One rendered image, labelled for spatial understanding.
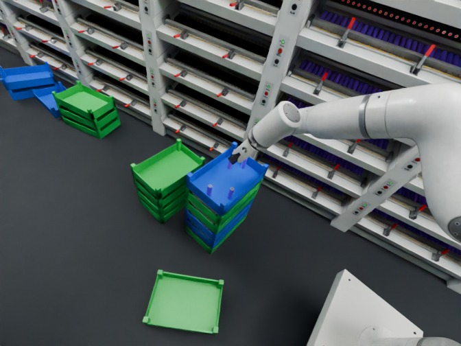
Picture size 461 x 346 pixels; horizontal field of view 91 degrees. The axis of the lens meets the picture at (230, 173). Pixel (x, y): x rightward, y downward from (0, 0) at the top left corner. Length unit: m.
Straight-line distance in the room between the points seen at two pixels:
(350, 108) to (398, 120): 0.09
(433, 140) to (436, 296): 1.39
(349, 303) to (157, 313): 0.77
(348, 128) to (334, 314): 0.67
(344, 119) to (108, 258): 1.15
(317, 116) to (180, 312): 0.97
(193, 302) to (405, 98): 1.06
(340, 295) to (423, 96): 0.73
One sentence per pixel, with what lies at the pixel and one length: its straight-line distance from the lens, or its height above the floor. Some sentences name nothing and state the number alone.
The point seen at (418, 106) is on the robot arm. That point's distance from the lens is 0.49.
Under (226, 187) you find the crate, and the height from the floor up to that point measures 0.40.
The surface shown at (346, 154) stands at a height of 0.52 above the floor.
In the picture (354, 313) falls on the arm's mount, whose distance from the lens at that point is 1.03.
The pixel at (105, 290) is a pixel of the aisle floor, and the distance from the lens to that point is 1.25.
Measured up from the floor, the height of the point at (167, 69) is 0.52.
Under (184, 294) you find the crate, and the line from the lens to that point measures 1.19.
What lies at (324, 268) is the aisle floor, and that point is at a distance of 1.43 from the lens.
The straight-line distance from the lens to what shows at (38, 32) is 2.43.
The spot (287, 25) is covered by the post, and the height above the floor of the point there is 0.92.
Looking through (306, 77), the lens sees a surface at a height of 0.74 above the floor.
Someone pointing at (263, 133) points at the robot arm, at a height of 0.76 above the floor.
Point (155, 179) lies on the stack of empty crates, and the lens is 1.18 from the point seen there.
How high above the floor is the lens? 1.17
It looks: 49 degrees down
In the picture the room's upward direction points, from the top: 15 degrees clockwise
